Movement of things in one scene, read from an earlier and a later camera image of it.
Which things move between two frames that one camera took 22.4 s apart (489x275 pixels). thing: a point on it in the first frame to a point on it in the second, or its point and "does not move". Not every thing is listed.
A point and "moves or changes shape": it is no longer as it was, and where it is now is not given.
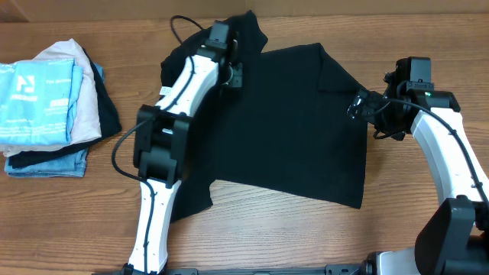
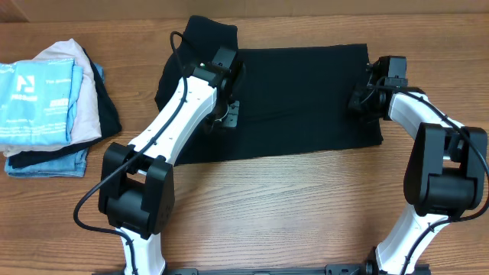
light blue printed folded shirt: (38, 100) does not move
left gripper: (237, 79) to (231, 119)
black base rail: (341, 269) does not move
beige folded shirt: (88, 123) does not move
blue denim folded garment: (76, 166) does not move
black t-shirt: (287, 128) moves or changes shape
